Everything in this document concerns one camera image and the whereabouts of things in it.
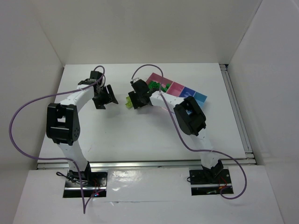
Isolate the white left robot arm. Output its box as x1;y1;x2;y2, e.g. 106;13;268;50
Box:
46;70;118;181

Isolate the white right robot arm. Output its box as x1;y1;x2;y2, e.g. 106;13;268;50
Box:
128;79;223;180

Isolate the green 2x2 lego cube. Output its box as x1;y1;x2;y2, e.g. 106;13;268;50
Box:
161;84;171;92

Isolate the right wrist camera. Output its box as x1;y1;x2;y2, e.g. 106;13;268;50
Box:
130;77;140;84

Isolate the light blue container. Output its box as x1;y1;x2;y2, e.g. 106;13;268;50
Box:
193;92;207;108

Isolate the aluminium side rail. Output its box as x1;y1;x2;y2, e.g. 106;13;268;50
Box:
219;64;256;165

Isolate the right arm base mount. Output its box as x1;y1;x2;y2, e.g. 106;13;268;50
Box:
186;169;234;196

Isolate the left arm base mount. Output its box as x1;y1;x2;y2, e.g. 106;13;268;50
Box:
56;171;108;198

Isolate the aluminium front rail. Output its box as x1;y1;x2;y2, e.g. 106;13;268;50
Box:
37;159;256;169

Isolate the purple blue container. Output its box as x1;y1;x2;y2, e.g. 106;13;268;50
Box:
179;86;196;98

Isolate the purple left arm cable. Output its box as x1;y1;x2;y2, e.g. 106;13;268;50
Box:
8;65;106;214

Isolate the green 2x4 lego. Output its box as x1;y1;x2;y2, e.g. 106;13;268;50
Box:
148;81;161;90

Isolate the large pink container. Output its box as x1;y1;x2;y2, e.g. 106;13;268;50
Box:
146;73;173;92

